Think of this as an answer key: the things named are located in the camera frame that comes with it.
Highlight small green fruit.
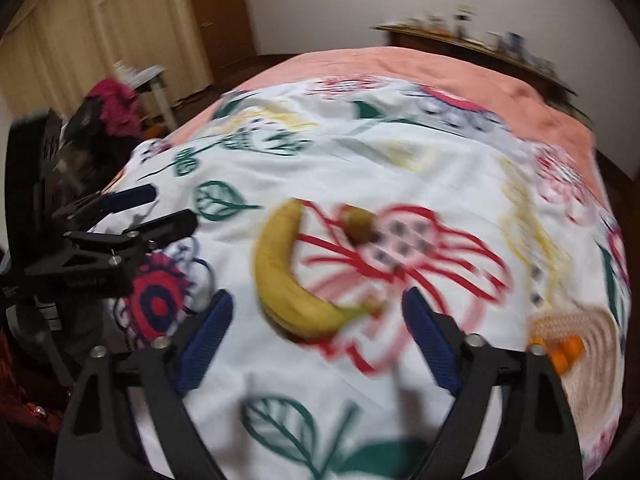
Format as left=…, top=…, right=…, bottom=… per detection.
left=340, top=205, right=380, bottom=247

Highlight beige curtain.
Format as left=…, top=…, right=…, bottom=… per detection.
left=0, top=0, right=213, bottom=127

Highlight yellow banana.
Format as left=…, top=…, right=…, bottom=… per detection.
left=254, top=198, right=385, bottom=338

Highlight pink quilt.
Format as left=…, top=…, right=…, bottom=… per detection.
left=170, top=46, right=607, bottom=202

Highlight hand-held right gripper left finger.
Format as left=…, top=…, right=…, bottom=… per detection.
left=52, top=289, right=235, bottom=480

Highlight white plastic basket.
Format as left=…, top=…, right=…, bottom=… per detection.
left=527, top=307, right=627, bottom=436

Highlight magenta cloth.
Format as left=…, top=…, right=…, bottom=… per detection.
left=82, top=77, right=143, bottom=138

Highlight wooden sideboard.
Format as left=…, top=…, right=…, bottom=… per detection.
left=372, top=22, right=577, bottom=96

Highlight large orange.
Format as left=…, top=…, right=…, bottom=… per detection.
left=560, top=337, right=586, bottom=362

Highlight floral printed sheet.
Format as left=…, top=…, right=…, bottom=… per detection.
left=102, top=76, right=632, bottom=480

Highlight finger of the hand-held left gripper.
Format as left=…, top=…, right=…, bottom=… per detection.
left=52, top=183, right=158, bottom=222
left=22, top=208, right=199, bottom=283

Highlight red clothing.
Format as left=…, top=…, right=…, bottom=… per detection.
left=0, top=330, right=68, bottom=443

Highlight dark cloth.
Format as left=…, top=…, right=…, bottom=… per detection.
left=57, top=100, right=146, bottom=196

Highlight wooden door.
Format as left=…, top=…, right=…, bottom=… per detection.
left=185, top=0, right=258, bottom=83

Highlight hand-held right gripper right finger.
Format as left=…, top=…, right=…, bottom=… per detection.
left=401, top=286, right=586, bottom=480

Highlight small white table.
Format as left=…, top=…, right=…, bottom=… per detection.
left=112, top=62, right=178, bottom=132

